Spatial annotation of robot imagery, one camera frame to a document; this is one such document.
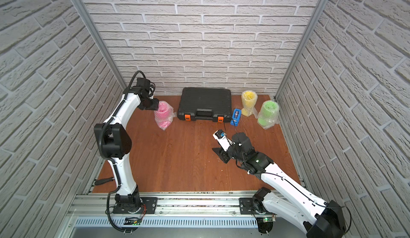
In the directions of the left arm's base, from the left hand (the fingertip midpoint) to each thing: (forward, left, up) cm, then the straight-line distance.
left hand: (155, 103), depth 94 cm
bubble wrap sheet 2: (-8, -68, -1) cm, 69 cm away
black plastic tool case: (+8, -30, -9) cm, 33 cm away
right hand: (-28, -37, +1) cm, 47 cm away
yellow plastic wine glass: (+5, -58, 0) cm, 58 cm away
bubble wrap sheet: (+1, -64, -11) cm, 65 cm away
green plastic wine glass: (-8, -68, -1) cm, 69 cm away
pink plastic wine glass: (-6, -6, -1) cm, 8 cm away
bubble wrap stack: (-2, -9, -9) cm, 13 cm away
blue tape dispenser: (-1, -51, -11) cm, 52 cm away
